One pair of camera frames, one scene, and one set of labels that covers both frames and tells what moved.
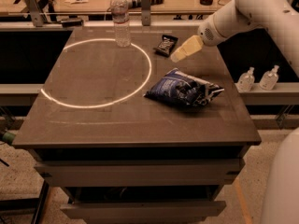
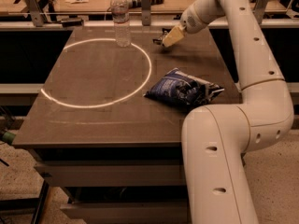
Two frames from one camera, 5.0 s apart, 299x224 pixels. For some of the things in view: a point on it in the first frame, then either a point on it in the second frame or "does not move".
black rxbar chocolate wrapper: [165, 46] -> [160, 40]
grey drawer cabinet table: [132, 135] does not move
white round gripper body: [210, 32] -> [190, 21]
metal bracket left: [30, 0] does not move
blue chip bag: [182, 89] does not move
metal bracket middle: [146, 5] does not move
